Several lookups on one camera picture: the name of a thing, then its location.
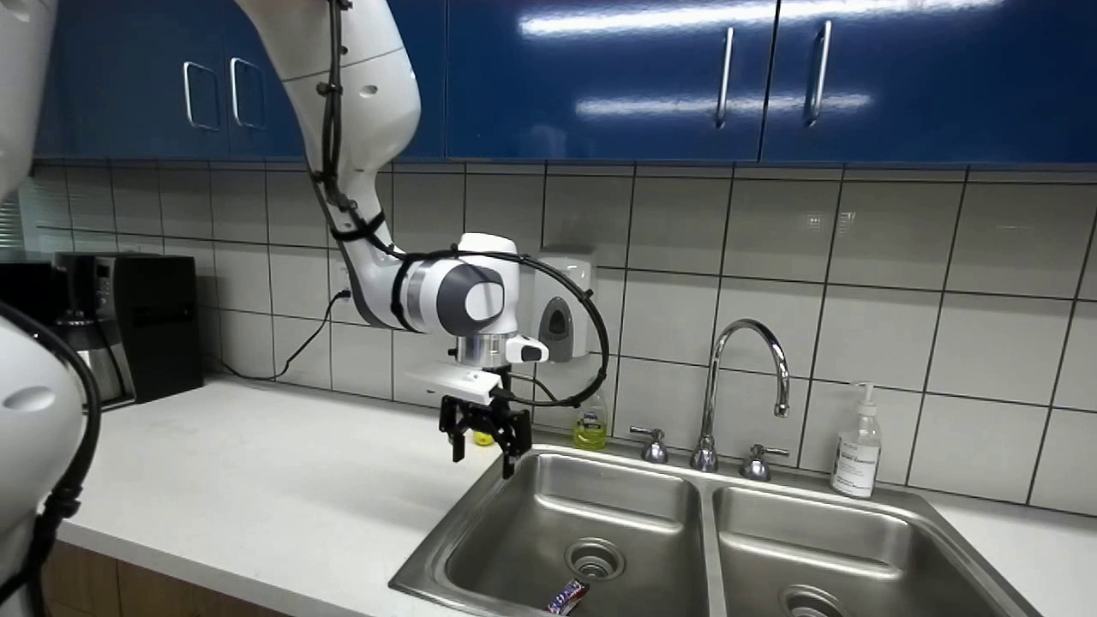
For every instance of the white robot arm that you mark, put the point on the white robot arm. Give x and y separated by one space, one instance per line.
353 92

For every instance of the small black appliance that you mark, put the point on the small black appliance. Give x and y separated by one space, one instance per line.
28 288

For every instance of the clear pump soap bottle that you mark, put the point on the clear pump soap bottle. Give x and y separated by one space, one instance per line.
855 450

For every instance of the green dish soap bottle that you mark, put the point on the green dish soap bottle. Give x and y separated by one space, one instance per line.
591 431

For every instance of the chrome gooseneck faucet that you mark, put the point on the chrome gooseneck faucet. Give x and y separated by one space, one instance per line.
710 390

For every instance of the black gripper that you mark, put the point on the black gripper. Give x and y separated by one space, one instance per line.
485 413

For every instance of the stainless steel double sink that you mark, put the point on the stainless steel double sink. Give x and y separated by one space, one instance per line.
534 537

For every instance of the wooden base cabinet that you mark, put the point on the wooden base cabinet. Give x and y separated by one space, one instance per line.
160 591

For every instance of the sink drain strainer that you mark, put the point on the sink drain strainer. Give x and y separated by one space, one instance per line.
812 603
593 561

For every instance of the brown candy bar packet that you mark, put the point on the brown candy bar packet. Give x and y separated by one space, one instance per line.
567 596

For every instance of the white wall soap dispenser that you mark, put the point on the white wall soap dispenser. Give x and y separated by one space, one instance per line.
570 310

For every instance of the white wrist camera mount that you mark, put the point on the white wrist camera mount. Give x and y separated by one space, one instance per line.
470 383

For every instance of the black coffee maker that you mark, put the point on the black coffee maker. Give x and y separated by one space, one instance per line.
160 326

